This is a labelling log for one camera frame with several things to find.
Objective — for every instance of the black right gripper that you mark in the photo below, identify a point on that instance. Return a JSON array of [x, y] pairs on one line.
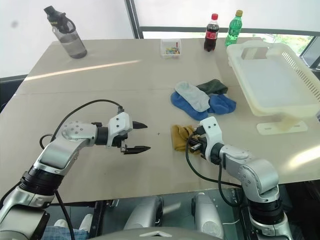
[[203, 146]]

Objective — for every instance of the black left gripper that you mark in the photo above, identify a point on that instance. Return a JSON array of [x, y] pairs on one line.
[[122, 142]]

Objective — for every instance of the mustard yellow sock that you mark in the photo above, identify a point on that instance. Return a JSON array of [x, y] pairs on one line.
[[178, 136]]

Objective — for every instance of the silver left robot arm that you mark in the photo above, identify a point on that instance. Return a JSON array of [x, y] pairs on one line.
[[67, 142]]

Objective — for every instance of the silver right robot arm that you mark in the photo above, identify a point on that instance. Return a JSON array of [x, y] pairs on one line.
[[257, 172]]

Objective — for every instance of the white plastic basket tray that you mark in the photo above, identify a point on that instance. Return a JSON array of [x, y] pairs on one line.
[[270, 80]]

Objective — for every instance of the clear box of coloured pins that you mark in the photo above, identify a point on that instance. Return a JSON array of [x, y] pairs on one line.
[[170, 48]]

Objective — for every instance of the blue sock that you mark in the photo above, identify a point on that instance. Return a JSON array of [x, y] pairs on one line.
[[185, 107], [222, 103]]

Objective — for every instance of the light grey sock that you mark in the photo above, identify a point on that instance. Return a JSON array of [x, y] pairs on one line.
[[193, 96]]

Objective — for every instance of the dark green sock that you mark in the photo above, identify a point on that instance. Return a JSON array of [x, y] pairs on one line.
[[212, 86]]

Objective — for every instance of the silver right robot leg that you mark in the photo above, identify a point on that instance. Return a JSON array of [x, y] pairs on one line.
[[207, 215]]

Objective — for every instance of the silver robot leg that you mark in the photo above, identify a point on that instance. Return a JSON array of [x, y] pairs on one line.
[[145, 215], [207, 215]]

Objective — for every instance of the silver left robot leg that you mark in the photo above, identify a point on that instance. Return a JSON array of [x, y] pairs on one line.
[[145, 215]]

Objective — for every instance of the grey robot torso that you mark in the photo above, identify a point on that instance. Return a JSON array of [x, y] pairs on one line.
[[140, 233]]

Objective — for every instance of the white shoe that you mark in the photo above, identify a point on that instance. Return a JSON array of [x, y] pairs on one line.
[[60, 223], [86, 222]]

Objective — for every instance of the cola bottle red cap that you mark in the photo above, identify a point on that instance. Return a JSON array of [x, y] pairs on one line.
[[210, 37]]

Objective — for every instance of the grey water bottle black lid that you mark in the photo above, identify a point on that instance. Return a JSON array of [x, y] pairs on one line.
[[72, 41]]

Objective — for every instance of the green soda bottle yellow cap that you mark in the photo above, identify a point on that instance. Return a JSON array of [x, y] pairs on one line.
[[233, 30]]

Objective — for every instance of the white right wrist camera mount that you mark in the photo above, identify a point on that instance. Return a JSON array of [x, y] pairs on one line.
[[212, 132]]

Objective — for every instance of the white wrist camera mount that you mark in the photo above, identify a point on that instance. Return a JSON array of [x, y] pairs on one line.
[[120, 125], [212, 132]]

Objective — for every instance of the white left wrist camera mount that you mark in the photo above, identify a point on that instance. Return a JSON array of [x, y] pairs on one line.
[[120, 125]]

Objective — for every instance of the black table frame bar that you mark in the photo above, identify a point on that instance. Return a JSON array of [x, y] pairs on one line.
[[243, 220], [100, 217]]

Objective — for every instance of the dark window frame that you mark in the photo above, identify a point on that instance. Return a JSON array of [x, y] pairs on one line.
[[133, 20]]

